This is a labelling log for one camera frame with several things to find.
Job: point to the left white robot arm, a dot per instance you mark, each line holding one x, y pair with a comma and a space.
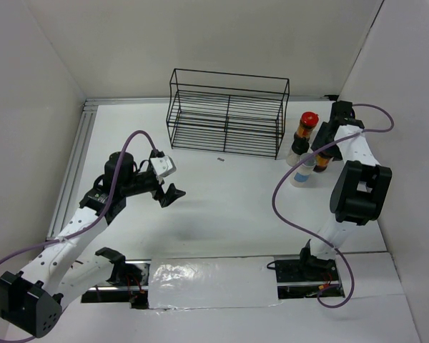
34, 298

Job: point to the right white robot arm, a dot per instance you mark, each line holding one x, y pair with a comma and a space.
359, 193

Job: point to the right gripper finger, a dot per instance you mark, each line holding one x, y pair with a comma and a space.
321, 138
334, 152

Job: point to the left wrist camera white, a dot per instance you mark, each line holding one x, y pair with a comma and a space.
163, 166

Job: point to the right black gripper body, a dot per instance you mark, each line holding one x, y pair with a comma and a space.
327, 151

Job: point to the silver lid blue label jar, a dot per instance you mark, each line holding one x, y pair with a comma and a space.
303, 170

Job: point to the red lid sauce jar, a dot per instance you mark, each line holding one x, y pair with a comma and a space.
308, 121
321, 162

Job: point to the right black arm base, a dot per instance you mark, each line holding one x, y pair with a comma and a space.
306, 277

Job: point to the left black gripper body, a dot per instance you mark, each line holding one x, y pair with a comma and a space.
144, 183

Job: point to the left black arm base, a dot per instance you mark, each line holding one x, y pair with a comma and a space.
128, 282

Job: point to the reflective foil sheet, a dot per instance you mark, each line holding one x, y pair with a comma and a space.
242, 282

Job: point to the black cap spice bottle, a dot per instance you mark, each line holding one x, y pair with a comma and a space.
299, 147

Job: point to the black wire rack shelf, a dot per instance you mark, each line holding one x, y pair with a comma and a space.
226, 112

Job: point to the aluminium extrusion frame rail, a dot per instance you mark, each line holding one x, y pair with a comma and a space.
239, 207

